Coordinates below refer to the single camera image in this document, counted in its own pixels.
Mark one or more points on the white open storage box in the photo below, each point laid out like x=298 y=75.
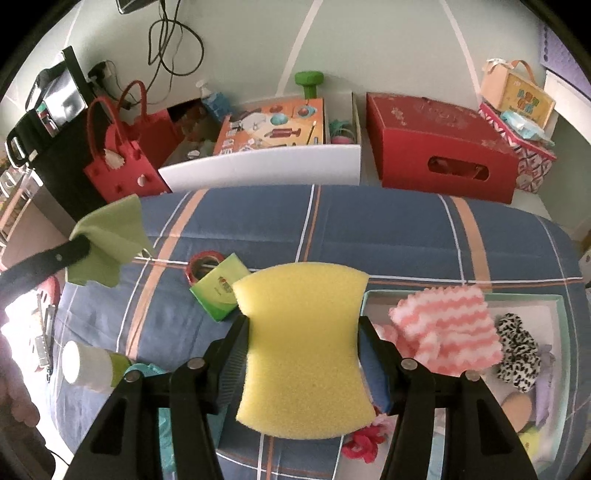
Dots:
x=258 y=168

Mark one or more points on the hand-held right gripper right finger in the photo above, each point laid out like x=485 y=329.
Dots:
x=375 y=374

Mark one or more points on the green packet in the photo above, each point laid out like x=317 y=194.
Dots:
x=219 y=288

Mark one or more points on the light blue packet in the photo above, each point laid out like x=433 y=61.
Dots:
x=526 y=127

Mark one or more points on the beige teardrop makeup sponge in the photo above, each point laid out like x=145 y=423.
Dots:
x=516 y=412

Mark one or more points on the black wall television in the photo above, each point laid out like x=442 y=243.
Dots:
x=136 y=4

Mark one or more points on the blue pump bottle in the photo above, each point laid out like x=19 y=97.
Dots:
x=213 y=99

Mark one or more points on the white jar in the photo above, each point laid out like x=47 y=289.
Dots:
x=85 y=367

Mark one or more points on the lilac cloth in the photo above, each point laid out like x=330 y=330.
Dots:
x=547 y=387

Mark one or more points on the yellow foam sponge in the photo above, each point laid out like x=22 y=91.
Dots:
x=302 y=341

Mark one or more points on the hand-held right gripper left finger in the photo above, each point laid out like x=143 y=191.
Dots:
x=221 y=364

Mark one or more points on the orange toy box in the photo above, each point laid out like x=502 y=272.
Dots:
x=272 y=124

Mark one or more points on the black appliance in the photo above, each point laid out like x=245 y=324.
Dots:
x=55 y=152

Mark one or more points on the white curved shelf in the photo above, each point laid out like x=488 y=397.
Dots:
x=568 y=97

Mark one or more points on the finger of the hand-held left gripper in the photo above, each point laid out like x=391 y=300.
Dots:
x=41 y=265

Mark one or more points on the green dumbbell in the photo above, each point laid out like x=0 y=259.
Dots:
x=309 y=82

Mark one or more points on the plain red felt bag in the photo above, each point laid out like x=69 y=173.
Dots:
x=157 y=129

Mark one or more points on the white tray with teal rim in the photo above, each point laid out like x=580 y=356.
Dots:
x=554 y=314

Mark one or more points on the red white patterned basket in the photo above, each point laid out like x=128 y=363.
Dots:
x=531 y=161

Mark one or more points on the teal cloth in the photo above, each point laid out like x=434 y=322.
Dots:
x=147 y=369

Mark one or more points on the yellow printed bag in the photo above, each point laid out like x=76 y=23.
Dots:
x=521 y=97

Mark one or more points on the person's left hand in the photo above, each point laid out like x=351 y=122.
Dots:
x=18 y=387

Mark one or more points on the red tape roll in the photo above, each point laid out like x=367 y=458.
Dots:
x=196 y=263

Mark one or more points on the pink white striped cloth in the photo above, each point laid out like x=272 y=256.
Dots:
x=445 y=330

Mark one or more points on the purple wall poster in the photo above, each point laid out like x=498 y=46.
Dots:
x=563 y=50

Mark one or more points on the blue plaid blanket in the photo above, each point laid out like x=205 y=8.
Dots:
x=392 y=240

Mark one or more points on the pink red scrunchie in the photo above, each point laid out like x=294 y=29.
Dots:
x=364 y=441

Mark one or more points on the red cardboard box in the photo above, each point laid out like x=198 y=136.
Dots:
x=415 y=138

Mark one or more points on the leopard print scrunchie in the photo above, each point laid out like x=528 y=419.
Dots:
x=519 y=350

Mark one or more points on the green cloth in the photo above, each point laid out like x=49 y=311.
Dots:
x=111 y=235

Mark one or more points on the red felt bag with dots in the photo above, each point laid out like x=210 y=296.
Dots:
x=124 y=170

